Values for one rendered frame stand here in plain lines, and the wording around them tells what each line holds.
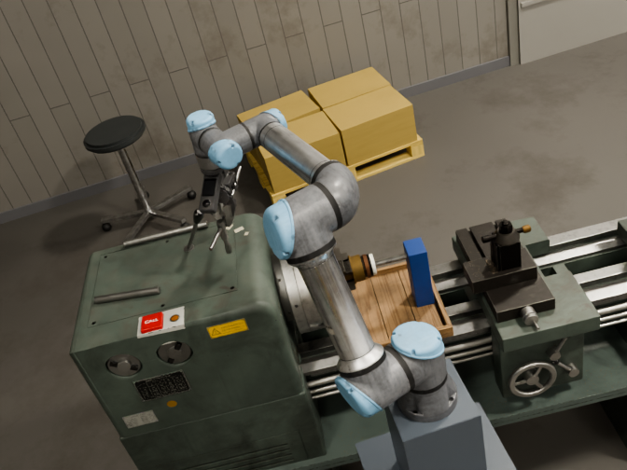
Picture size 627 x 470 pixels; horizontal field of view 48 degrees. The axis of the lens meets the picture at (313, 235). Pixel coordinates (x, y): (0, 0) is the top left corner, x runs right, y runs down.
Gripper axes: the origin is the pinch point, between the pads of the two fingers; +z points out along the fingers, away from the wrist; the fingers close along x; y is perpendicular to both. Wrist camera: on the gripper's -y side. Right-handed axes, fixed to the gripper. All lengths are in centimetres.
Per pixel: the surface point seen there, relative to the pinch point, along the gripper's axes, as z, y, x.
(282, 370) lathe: 38.6, -21.2, -15.2
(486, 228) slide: 37, 45, -73
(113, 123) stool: 86, 195, 155
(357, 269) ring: 25.9, 10.4, -34.5
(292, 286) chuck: 19.6, -4.7, -17.8
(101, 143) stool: 85, 172, 152
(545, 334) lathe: 41, 1, -91
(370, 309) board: 48, 14, -36
